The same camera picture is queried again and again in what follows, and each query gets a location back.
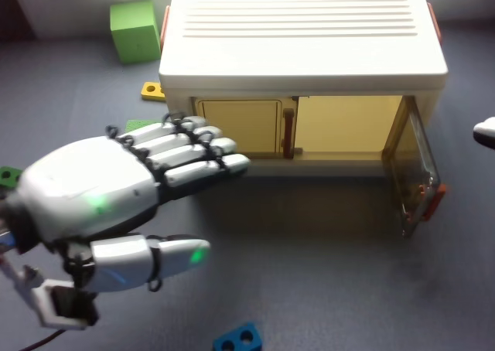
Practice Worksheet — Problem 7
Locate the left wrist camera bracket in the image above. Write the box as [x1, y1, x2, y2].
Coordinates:
[0, 250, 100, 331]

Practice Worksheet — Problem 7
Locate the small green toy block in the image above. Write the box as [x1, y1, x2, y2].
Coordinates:
[124, 118, 166, 136]

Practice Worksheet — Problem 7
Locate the large green cube block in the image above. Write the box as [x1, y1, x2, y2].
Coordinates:
[109, 0, 162, 66]

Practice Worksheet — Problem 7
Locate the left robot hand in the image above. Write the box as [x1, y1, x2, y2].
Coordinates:
[15, 113, 252, 292]

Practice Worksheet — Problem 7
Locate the white box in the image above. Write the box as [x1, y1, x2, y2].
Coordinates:
[157, 0, 449, 179]

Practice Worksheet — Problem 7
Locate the amber transparent cabinet door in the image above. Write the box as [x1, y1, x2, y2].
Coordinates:
[193, 97, 299, 160]
[381, 94, 448, 240]

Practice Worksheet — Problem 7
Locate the yellow toy block with holes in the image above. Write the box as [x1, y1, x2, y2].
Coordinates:
[139, 81, 166, 103]

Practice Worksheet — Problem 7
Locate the green toy block with holes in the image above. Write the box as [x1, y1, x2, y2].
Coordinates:
[0, 165, 23, 190]

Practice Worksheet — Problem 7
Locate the grey table cloth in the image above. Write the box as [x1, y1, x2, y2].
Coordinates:
[0, 16, 495, 351]

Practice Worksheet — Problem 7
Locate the blue toy block with holes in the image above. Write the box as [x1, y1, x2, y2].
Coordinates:
[212, 321, 265, 351]

